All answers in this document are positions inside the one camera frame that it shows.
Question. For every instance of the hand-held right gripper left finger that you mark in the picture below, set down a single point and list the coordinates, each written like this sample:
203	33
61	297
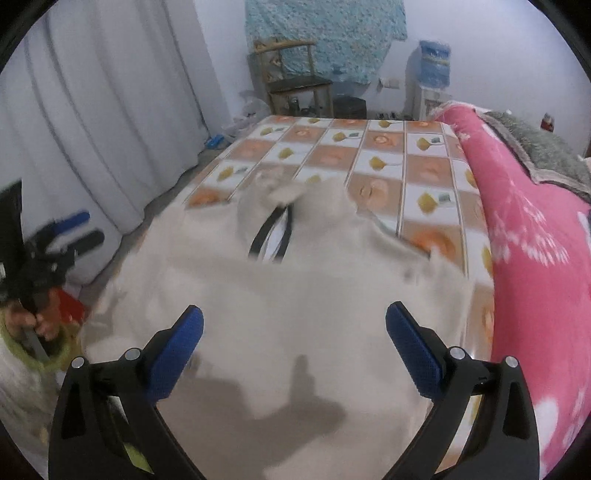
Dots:
178	355

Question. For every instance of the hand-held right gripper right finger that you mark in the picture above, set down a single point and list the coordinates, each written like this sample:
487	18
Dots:
415	355

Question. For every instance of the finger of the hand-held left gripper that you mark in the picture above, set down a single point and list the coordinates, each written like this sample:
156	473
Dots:
87	242
74	220

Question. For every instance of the large beige garment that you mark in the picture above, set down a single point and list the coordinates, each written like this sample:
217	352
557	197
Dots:
286	314

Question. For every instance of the person's left hand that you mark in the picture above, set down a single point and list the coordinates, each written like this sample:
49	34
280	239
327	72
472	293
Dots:
46	325

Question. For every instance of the red paper bag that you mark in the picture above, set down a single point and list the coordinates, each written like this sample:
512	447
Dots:
74	307

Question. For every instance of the white curtain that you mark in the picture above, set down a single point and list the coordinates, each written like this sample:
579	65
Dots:
115	115

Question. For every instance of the pink floral blanket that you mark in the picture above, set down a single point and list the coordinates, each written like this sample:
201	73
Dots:
531	277

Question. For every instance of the small blue floor item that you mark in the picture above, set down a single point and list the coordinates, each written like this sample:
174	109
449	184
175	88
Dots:
215	141

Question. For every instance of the patterned checkered tablecloth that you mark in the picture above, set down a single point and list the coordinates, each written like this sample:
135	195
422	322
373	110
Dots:
383	157

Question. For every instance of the white plastic bag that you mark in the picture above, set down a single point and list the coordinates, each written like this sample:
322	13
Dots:
254	108

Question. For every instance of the grey fringed blanket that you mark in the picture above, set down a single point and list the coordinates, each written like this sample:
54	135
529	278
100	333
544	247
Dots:
545	147

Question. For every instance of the white water dispenser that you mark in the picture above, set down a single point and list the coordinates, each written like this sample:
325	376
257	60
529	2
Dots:
427	104

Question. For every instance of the black bin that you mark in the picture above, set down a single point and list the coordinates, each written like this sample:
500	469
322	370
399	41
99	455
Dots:
349	108

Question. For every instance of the wooden chair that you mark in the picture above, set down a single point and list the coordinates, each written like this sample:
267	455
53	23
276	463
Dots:
295	85

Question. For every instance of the small red container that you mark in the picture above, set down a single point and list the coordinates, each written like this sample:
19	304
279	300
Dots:
547	122

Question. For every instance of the blue water bottle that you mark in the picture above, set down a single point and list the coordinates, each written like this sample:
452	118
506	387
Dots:
434	64

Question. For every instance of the teal patterned hanging cloth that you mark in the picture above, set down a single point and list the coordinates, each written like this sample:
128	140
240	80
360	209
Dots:
341	41

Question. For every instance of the white wall socket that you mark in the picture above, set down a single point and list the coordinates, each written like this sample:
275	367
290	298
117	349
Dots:
391	83

